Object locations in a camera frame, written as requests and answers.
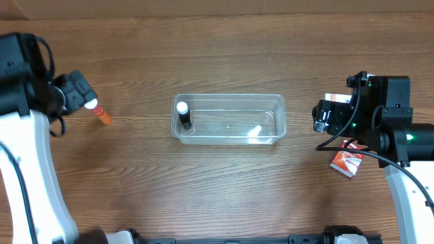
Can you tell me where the black bottle white cap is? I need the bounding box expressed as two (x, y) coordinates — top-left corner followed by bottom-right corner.
(176, 101), (193, 130)

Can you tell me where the clear plastic container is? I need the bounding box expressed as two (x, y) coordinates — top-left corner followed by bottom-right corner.
(171, 94), (287, 145)

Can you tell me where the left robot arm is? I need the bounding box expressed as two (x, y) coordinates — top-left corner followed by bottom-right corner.
(1, 33), (97, 243)

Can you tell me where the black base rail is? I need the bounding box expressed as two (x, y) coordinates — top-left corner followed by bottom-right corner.
(74, 225), (384, 244)

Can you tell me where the white Hansaplast plaster box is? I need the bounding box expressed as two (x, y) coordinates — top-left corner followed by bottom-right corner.
(324, 94), (352, 104)

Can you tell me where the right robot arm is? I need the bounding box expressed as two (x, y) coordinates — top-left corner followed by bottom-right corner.
(347, 72), (433, 243)

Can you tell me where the orange tube white cap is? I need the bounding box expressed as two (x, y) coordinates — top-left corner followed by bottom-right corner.
(84, 98), (113, 125)

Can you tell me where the red caplet box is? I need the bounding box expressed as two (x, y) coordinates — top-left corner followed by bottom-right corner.
(330, 151), (365, 178)

